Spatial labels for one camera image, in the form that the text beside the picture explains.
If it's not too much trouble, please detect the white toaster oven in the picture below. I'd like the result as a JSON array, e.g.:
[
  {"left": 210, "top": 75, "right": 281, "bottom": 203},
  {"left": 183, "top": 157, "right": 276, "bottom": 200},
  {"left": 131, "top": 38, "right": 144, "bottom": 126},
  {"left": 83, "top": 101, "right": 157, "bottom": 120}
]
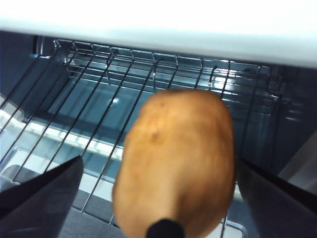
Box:
[{"left": 0, "top": 0, "right": 317, "bottom": 238}]

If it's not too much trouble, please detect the brown potato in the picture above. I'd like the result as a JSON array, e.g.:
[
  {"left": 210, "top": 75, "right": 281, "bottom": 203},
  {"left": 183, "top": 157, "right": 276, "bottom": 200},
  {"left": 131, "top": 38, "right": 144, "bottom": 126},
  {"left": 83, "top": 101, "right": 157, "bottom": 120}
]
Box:
[{"left": 111, "top": 88, "right": 236, "bottom": 238}]

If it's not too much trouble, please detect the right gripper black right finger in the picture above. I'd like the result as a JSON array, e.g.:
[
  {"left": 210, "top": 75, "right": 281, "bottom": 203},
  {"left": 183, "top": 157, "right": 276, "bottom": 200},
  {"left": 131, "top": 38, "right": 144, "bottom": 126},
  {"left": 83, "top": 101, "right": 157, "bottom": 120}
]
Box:
[{"left": 236, "top": 157, "right": 317, "bottom": 238}]

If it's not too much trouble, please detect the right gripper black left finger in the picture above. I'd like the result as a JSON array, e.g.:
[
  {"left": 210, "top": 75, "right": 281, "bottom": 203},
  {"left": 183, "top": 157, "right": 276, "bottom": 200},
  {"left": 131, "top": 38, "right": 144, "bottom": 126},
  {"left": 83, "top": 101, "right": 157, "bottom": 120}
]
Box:
[{"left": 0, "top": 155, "right": 84, "bottom": 238}]

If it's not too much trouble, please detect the wire oven rack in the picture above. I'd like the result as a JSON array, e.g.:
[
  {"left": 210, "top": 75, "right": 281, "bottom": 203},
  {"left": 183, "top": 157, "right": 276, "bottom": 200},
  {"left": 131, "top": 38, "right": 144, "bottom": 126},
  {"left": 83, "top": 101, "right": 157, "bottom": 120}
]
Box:
[{"left": 0, "top": 39, "right": 283, "bottom": 238}]

